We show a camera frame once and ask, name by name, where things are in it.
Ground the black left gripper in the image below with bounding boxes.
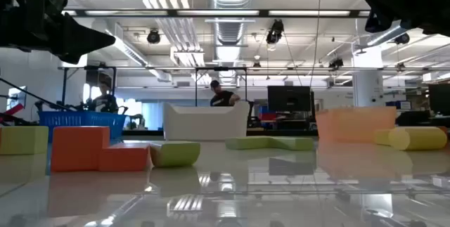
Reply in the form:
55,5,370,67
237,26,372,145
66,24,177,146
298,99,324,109
0,0,117,65

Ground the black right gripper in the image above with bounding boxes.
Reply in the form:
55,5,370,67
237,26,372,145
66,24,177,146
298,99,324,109
361,0,450,38

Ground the tall orange block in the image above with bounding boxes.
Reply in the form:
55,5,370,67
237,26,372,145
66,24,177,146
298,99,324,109
51,125,110,172

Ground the green cube block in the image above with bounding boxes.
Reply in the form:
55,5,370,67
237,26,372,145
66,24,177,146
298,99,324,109
0,125,49,155

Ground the low orange block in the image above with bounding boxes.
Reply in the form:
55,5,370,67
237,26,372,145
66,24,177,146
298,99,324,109
98,142,152,172

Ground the yellow cylinder block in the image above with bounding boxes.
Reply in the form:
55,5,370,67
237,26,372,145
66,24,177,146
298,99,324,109
388,126,448,151

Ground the green half-round block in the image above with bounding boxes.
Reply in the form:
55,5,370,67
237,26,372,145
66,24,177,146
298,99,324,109
150,141,201,168

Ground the person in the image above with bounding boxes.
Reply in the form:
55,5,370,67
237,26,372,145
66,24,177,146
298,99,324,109
210,79,242,108
90,81,120,114

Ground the blue plastic basket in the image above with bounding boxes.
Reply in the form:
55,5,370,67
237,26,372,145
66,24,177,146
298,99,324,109
37,110,127,142

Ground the white round column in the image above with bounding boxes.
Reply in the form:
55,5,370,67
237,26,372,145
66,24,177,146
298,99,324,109
352,44,384,108

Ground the lit computer monitor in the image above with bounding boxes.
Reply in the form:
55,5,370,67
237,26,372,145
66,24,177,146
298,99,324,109
7,86,27,110

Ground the red bar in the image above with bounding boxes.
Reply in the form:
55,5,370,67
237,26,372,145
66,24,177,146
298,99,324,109
0,103,25,124

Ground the black computer monitor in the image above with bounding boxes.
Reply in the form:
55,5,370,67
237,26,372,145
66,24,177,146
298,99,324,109
266,85,312,112
427,84,450,115

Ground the orange plastic bin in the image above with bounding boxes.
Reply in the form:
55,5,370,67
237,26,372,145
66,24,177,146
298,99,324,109
315,106,397,143

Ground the black overhead light bar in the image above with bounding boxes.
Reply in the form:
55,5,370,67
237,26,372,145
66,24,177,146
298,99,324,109
61,8,372,18

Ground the white plastic bin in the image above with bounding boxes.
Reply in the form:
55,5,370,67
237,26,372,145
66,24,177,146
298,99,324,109
162,100,250,141

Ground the black metal frame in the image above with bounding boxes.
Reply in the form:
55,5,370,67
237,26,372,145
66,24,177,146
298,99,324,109
62,65,117,112
195,66,248,108

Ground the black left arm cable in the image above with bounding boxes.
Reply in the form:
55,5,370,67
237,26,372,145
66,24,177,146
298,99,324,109
0,77,73,111

